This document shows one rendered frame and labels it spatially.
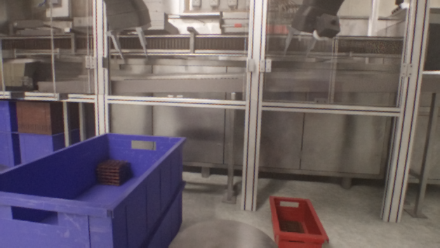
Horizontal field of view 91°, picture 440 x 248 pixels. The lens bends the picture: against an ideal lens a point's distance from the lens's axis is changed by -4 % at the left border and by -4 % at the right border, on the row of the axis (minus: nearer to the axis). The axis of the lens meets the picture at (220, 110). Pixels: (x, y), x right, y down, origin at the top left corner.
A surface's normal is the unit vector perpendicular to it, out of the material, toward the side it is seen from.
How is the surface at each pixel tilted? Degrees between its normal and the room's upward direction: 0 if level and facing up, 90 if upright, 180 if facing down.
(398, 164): 90
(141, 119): 90
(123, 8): 110
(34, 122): 90
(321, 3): 122
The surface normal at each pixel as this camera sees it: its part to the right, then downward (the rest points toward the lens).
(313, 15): 0.11, 0.47
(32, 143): -0.14, 0.12
